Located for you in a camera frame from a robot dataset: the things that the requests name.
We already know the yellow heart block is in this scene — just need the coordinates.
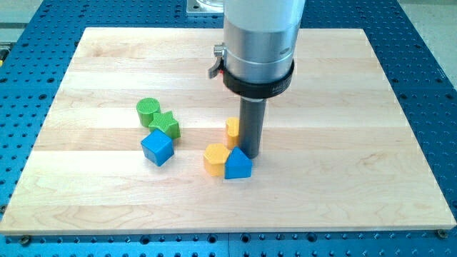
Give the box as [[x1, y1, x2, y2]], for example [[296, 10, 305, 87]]
[[226, 117, 239, 149]]

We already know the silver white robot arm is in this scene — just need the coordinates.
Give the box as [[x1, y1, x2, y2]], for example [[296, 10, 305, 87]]
[[209, 0, 306, 99]]

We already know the yellow hexagon block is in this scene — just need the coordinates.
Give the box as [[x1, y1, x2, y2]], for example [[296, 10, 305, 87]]
[[204, 143, 230, 176]]

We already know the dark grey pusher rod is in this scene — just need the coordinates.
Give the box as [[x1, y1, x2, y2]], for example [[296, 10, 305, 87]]
[[238, 97, 266, 158]]

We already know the blue pentagon block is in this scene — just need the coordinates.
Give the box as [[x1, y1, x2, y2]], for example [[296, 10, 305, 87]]
[[224, 146, 253, 179]]

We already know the green star block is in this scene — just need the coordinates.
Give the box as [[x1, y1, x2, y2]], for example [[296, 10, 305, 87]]
[[148, 111, 181, 139]]

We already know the blue cube block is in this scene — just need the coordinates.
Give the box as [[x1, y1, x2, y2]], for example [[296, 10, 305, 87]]
[[141, 129, 174, 166]]

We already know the green cylinder block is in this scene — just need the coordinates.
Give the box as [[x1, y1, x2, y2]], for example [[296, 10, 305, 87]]
[[136, 98, 161, 127]]

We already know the light wooden board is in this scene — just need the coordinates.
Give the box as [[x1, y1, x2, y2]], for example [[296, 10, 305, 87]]
[[1, 27, 456, 236]]

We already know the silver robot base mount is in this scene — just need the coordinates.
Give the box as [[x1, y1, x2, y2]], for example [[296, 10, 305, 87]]
[[186, 0, 224, 16]]

